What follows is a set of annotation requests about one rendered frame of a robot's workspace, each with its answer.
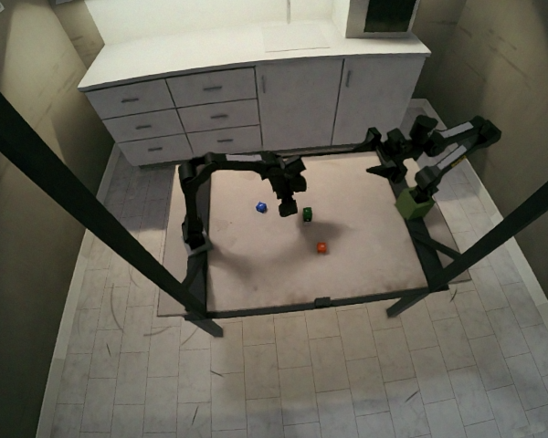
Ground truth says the blue block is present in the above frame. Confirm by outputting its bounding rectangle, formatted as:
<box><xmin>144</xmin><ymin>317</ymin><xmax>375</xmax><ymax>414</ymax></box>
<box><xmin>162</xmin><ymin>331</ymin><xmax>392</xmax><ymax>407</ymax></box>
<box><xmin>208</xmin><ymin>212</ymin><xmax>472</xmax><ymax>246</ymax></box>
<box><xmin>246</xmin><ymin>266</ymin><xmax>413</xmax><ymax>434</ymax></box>
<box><xmin>256</xmin><ymin>202</ymin><xmax>267</xmax><ymax>213</ymax></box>

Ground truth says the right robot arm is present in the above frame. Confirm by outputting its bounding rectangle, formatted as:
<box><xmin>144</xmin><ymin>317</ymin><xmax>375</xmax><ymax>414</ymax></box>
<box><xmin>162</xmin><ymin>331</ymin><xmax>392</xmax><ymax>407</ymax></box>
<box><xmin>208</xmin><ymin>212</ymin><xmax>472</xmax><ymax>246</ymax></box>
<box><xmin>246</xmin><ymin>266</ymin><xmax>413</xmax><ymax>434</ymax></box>
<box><xmin>385</xmin><ymin>115</ymin><xmax>501</xmax><ymax>203</ymax></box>

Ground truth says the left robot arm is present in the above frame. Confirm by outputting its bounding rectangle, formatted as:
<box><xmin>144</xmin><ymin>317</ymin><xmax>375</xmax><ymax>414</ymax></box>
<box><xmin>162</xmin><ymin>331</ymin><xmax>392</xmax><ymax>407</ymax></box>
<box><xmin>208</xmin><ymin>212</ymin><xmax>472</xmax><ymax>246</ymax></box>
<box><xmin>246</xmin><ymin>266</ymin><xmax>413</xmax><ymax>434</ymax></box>
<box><xmin>178</xmin><ymin>151</ymin><xmax>307</xmax><ymax>250</ymax></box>

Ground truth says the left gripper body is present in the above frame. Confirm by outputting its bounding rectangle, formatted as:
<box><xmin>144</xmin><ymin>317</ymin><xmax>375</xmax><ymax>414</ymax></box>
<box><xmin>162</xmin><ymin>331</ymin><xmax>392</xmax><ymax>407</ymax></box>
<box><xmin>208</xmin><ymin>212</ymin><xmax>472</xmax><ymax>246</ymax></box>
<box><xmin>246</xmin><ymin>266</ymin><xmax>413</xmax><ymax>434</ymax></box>
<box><xmin>271</xmin><ymin>174</ymin><xmax>298</xmax><ymax>217</ymax></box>

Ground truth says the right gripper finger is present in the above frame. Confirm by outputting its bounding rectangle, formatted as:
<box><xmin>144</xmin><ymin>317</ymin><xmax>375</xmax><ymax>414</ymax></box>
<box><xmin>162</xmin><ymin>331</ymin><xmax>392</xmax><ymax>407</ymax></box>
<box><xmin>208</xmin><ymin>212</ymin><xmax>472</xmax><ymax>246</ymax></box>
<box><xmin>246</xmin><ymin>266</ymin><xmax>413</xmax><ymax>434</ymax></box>
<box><xmin>353</xmin><ymin>131</ymin><xmax>374</xmax><ymax>152</ymax></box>
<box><xmin>366</xmin><ymin>160</ymin><xmax>396</xmax><ymax>181</ymax></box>

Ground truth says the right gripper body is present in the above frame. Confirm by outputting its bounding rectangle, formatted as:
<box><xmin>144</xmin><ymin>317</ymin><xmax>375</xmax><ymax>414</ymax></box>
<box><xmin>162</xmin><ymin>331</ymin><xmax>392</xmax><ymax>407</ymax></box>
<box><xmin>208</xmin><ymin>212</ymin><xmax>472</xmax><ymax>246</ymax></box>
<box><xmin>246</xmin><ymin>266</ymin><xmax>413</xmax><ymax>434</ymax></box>
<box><xmin>364</xmin><ymin>127</ymin><xmax>411</xmax><ymax>184</ymax></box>

